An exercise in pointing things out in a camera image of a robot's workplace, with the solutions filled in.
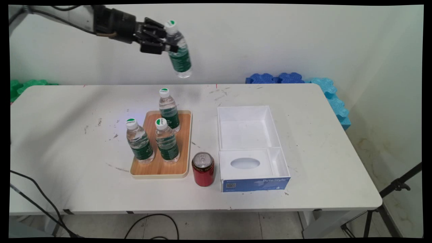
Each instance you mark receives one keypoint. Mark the white and blue cardboard box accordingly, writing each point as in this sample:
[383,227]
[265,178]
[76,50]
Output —
[253,182]

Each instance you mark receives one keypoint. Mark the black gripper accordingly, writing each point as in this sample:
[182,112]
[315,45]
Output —
[118,24]

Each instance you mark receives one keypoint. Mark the green label water bottle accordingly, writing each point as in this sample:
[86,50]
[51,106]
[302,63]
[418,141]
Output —
[140,145]
[167,145]
[180,57]
[169,109]

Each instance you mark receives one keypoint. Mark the dark blue foam mat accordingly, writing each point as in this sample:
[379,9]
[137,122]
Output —
[261,79]
[290,77]

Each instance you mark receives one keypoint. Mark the wooden tray with cream rim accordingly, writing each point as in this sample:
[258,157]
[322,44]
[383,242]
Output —
[184,148]

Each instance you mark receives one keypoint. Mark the cyan foam mat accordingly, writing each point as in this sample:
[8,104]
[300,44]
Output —
[334,101]

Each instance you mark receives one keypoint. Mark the green foam mat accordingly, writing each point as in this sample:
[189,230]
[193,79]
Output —
[23,86]

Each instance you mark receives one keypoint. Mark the red soda can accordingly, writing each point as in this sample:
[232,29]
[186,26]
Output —
[203,173]

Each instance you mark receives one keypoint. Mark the black tripod stand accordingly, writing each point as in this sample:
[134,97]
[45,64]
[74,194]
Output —
[395,185]

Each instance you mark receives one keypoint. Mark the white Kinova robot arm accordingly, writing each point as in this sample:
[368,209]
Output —
[20,15]

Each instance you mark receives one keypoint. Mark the white table leg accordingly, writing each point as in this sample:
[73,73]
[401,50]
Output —
[324,222]

